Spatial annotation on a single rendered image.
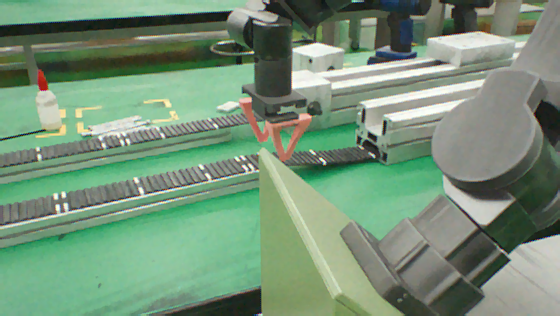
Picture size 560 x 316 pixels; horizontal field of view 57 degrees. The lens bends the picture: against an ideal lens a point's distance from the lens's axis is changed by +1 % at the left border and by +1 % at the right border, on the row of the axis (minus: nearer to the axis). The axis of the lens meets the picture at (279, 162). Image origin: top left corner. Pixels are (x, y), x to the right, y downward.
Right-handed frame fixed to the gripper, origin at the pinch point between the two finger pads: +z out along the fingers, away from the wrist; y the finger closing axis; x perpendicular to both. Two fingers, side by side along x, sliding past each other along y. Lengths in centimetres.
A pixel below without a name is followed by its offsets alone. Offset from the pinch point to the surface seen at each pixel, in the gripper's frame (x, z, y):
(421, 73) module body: -41.6, -2.6, 13.5
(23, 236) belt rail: 37.2, 4.7, -1.4
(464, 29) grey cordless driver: -74, -5, 34
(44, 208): 34.1, 2.5, 0.8
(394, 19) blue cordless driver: -52, -9, 36
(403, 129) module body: -22.2, -0.4, -4.8
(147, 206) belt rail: 21.1, 4.6, -1.6
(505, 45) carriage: -64, -6, 13
